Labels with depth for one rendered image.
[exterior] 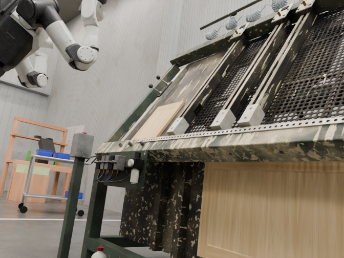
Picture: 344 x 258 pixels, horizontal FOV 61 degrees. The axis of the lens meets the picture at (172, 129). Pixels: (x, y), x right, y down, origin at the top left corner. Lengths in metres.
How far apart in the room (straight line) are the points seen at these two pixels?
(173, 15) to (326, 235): 5.94
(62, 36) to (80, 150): 1.06
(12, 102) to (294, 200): 10.44
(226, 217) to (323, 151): 0.68
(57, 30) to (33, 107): 10.02
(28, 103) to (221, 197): 10.16
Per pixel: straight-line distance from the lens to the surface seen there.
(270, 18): 2.34
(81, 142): 2.28
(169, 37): 6.49
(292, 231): 1.43
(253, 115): 1.39
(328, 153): 1.17
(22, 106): 11.29
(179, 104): 2.14
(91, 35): 1.47
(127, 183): 1.93
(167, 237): 2.00
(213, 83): 2.03
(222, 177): 1.66
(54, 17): 1.46
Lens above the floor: 0.58
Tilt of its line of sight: 12 degrees up
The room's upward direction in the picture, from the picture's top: 6 degrees clockwise
